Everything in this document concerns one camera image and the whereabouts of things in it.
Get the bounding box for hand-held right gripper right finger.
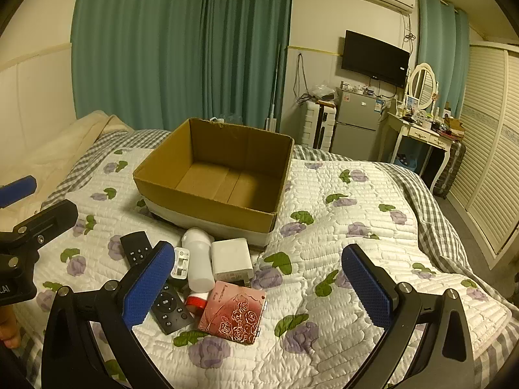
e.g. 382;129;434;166
342;244;476;389

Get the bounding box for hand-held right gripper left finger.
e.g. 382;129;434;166
41;241;176;389

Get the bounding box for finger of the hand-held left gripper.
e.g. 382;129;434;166
0;175;37;208
0;199;79;270

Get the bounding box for person's left hand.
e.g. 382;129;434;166
0;306;22;349

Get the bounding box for long black remote control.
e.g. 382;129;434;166
151;279;195;335

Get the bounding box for small white device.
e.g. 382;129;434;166
169;247;191;280

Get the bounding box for short black remote control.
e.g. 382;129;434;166
119;230;153;268

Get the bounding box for red and white tape roll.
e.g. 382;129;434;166
185;290;210;316

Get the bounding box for cream blanket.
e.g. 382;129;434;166
0;110;135;230

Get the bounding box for white plastic bottle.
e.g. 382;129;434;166
181;227;216;293

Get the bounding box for white floral quilt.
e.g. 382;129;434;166
30;146;514;389

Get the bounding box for white power adapter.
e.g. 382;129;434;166
210;237;256;287

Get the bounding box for pink rose print box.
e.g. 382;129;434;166
197;280;268;345

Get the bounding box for blue plastic bin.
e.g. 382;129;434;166
391;151;418;171

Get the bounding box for dark suitcase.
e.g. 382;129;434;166
431;139;467;199

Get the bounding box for silver refrigerator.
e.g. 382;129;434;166
330;87;388;162

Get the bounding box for white dressing table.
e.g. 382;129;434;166
379;111;457;189

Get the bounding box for small brown cardboard box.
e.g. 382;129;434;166
443;115;466;137

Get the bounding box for white louvered wardrobe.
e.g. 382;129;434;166
448;42;519;270

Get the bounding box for oval white framed mirror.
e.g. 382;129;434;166
407;62;440;110

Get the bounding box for wide green curtain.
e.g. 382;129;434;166
70;0;295;133

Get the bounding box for white pole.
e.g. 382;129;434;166
265;42;281;131

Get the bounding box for narrow green curtain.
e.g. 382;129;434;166
417;0;472;121

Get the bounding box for hanging black cables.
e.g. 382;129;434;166
295;52;310;103

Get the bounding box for black wall television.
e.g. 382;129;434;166
340;29;410;89

